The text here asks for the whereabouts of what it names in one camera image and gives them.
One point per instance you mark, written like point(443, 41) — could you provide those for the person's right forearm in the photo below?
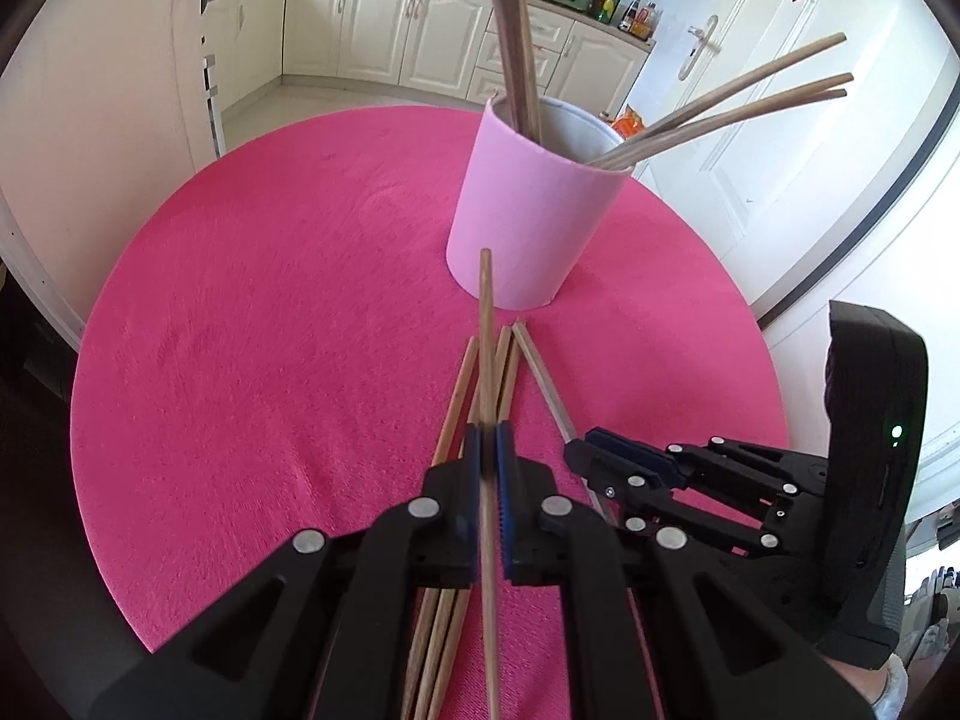
point(862, 686)

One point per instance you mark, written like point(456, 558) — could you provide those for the dark sauce bottle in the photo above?
point(630, 13)

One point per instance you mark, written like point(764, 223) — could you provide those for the cream lower kitchen cabinets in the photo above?
point(375, 30)

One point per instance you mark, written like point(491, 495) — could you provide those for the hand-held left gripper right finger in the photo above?
point(504, 495)

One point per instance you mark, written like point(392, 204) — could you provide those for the cream sliding door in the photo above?
point(97, 127)

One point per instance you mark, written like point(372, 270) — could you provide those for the white panel door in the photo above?
point(750, 202)

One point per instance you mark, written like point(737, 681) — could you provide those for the orange snack packet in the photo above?
point(628, 124)

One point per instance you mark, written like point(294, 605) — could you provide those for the pink cylindrical cup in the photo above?
point(525, 225)

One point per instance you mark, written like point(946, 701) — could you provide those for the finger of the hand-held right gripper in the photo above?
point(626, 448)
point(592, 469)

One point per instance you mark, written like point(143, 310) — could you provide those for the pile of wooden chopsticks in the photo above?
point(545, 384)

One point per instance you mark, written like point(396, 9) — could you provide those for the round pink table mat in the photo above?
point(262, 352)

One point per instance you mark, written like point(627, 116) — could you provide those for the green oil bottle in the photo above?
point(609, 4)

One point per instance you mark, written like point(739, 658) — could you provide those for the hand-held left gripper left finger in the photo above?
point(472, 480)

